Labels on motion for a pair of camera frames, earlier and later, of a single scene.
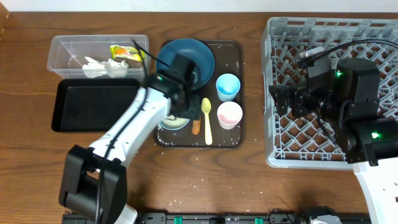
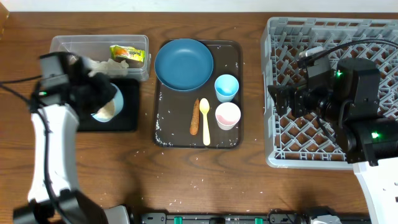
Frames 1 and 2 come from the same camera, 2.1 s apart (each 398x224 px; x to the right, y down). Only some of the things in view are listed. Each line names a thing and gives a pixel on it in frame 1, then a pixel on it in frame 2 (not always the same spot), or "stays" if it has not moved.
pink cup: x=229 y=114 stays
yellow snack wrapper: x=125 y=51 stays
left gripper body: x=191 y=107 -> x=96 y=94
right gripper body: x=305 y=104 stays
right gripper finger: x=282 y=94 stays
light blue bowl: x=171 y=122 -> x=119 y=102
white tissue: x=112 y=68 stays
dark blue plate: x=201 y=58 stays
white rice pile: x=170 y=121 -> x=107 y=111
